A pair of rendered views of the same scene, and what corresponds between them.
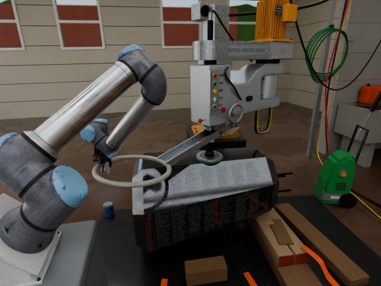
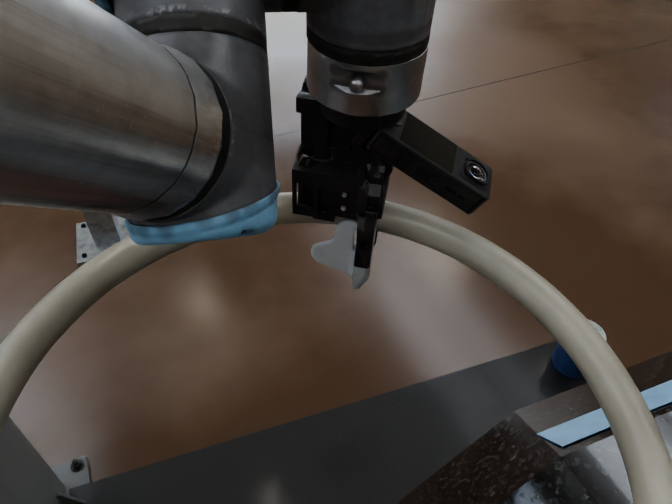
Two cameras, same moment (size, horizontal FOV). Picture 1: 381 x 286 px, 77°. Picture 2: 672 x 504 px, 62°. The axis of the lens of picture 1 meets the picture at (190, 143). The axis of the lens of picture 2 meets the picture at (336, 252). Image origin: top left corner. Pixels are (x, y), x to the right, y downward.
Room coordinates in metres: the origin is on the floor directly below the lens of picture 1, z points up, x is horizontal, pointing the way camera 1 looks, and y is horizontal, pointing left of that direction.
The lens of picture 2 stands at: (1.35, 0.19, 1.27)
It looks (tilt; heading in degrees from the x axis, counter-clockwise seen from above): 44 degrees down; 77
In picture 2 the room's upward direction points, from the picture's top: straight up
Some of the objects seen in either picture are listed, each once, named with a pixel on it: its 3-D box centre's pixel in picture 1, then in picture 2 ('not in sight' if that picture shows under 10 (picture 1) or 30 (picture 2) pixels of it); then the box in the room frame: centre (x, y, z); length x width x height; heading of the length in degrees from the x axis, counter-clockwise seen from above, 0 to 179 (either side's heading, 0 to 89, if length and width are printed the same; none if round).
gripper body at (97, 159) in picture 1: (101, 153); (349, 150); (1.46, 0.59, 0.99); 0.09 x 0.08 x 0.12; 156
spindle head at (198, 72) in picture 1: (217, 95); not in sight; (1.82, -0.21, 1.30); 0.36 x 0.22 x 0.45; 127
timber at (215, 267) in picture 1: (205, 270); not in sight; (1.36, -0.09, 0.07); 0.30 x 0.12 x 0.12; 98
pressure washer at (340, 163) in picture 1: (338, 165); not in sight; (2.37, -1.62, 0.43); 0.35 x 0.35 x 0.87; 81
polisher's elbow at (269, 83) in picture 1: (265, 85); not in sight; (2.17, -0.68, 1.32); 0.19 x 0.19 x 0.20
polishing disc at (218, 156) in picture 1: (209, 155); not in sight; (1.77, -0.15, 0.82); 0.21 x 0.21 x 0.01
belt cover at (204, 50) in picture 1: (244, 53); not in sight; (1.98, -0.43, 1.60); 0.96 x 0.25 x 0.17; 127
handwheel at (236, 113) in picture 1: (232, 112); not in sight; (1.75, -0.32, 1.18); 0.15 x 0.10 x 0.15; 127
